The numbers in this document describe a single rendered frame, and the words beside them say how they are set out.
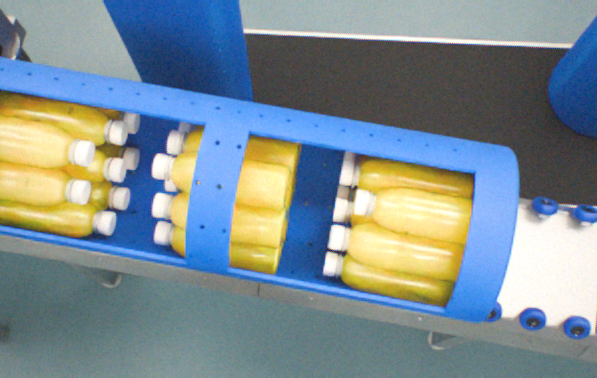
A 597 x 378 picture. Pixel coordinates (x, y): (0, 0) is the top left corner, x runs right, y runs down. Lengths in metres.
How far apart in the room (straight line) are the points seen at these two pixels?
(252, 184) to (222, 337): 1.21
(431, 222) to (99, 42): 1.69
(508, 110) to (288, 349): 0.96
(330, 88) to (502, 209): 1.27
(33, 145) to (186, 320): 1.20
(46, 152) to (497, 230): 0.68
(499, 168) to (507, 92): 1.24
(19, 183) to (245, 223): 0.36
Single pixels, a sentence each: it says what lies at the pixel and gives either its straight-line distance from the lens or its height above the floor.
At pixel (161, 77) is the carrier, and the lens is 1.85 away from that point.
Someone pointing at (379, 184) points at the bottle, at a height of 1.14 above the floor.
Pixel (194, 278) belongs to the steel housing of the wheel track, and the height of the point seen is 0.87.
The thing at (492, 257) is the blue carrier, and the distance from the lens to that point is 1.15.
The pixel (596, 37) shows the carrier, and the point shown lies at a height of 0.53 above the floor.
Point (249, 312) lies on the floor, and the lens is 2.33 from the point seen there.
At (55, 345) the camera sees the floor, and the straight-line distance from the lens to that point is 2.42.
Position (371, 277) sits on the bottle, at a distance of 1.25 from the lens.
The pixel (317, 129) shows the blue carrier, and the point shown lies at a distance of 1.17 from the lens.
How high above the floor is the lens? 2.31
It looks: 75 degrees down
